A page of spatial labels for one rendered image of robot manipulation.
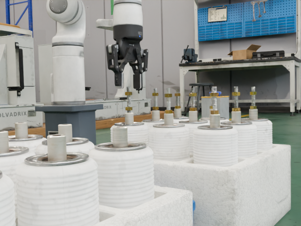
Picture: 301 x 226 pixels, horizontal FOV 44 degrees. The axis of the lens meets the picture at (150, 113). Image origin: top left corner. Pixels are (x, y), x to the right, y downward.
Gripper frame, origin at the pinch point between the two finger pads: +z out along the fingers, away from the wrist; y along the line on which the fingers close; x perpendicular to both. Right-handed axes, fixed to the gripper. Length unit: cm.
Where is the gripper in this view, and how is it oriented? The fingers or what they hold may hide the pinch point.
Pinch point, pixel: (128, 83)
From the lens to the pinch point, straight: 93.9
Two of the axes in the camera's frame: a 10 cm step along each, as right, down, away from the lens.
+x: -8.0, -0.3, 6.0
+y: 6.0, -0.5, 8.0
